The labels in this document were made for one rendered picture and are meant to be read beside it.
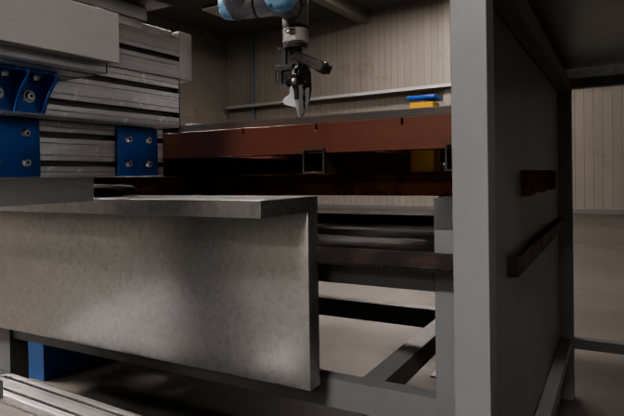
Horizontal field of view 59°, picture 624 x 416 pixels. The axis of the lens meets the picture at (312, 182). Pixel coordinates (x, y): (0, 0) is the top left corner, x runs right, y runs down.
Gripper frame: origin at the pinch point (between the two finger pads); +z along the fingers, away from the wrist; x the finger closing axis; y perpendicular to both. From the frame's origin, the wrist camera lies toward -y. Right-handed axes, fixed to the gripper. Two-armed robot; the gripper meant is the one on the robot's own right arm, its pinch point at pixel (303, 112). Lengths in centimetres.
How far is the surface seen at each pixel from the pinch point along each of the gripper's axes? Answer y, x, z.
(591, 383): -71, -69, 90
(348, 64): 417, -916, -218
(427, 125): -50, 41, 10
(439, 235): -50, 36, 30
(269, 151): -15.7, 41.2, 13.2
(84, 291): 38, 45, 47
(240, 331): -10, 45, 51
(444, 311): -51, 36, 44
